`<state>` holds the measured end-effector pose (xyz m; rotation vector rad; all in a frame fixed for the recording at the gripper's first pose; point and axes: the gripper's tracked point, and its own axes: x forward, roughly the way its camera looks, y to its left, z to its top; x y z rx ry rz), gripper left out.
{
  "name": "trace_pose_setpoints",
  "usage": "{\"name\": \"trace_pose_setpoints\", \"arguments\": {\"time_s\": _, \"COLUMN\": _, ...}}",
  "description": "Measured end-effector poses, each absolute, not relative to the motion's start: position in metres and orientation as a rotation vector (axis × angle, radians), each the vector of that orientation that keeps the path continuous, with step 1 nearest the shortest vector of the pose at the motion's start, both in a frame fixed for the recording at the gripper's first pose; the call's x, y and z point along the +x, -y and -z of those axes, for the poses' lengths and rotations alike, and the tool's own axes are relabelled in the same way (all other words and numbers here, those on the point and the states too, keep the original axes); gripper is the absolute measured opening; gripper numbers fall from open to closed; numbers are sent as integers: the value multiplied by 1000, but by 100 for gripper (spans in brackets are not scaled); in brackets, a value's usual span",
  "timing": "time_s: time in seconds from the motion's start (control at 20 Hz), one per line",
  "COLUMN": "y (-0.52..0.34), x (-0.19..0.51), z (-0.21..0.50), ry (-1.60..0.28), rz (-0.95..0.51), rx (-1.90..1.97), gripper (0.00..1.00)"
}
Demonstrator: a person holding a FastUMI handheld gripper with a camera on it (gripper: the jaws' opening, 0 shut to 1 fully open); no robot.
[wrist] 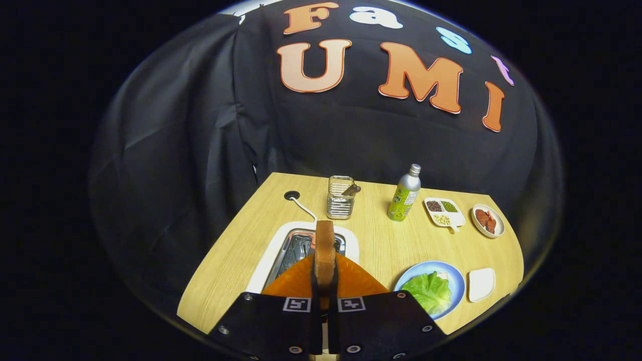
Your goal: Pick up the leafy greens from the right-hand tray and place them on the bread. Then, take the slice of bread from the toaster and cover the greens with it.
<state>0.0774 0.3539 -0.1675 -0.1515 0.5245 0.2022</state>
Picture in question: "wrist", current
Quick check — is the white toaster cable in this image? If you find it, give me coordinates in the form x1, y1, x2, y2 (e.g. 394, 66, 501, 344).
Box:
290, 197, 318, 223

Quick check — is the metal wire utensil holder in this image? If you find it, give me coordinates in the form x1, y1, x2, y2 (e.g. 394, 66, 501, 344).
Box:
327, 175, 356, 220

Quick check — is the blue round plate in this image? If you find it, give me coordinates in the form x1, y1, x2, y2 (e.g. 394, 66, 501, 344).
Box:
394, 261, 465, 320

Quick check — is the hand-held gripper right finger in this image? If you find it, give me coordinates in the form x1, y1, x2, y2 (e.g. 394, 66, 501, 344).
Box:
329, 253, 447, 361

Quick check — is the green lettuce leaf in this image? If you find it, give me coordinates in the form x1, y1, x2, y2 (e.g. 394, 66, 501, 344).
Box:
401, 271, 452, 316

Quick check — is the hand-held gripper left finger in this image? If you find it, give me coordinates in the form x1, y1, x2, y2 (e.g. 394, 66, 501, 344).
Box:
208, 253, 322, 361

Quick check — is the white divided dish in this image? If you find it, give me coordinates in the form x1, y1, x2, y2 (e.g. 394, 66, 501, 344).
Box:
424, 197, 466, 233

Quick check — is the silver bottle with green label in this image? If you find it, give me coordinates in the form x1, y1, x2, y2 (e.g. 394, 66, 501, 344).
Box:
387, 163, 422, 222

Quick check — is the white square plate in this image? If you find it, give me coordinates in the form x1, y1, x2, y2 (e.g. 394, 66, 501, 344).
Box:
467, 268, 496, 303

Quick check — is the white toaster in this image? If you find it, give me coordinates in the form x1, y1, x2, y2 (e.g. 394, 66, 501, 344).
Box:
246, 221, 360, 294

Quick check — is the brown toast slice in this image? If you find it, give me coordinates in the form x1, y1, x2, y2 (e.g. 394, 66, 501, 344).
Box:
314, 220, 337, 296

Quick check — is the white oval plate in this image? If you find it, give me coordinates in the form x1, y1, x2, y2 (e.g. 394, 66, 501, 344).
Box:
471, 204, 506, 239

